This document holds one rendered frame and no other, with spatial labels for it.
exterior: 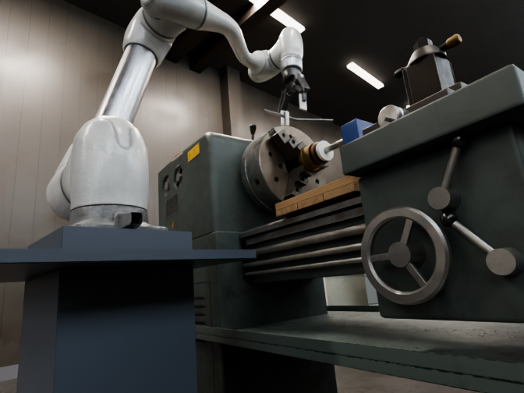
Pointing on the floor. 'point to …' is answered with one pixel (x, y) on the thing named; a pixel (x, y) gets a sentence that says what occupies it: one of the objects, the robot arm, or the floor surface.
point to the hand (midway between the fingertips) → (293, 115)
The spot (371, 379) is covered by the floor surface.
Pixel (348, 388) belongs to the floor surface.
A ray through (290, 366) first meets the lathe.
